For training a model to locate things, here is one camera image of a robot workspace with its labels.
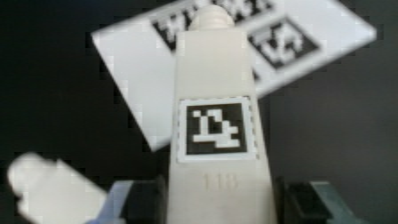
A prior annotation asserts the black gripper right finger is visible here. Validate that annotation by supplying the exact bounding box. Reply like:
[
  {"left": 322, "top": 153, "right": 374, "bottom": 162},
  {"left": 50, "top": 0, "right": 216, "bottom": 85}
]
[{"left": 276, "top": 177, "right": 359, "bottom": 224}]

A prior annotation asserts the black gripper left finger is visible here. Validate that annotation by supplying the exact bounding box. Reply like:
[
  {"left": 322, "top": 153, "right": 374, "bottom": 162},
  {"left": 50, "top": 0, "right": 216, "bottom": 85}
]
[{"left": 88, "top": 175, "right": 168, "bottom": 224}]

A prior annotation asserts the white desk leg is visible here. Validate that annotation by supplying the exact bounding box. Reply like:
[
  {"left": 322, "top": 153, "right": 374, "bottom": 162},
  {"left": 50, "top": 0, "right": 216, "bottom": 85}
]
[
  {"left": 166, "top": 5, "right": 278, "bottom": 224},
  {"left": 8, "top": 153, "right": 107, "bottom": 224}
]

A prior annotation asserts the white marker tag plate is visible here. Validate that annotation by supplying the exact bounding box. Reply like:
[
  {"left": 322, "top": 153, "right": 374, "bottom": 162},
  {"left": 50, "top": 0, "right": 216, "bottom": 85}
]
[{"left": 91, "top": 0, "right": 377, "bottom": 150}]

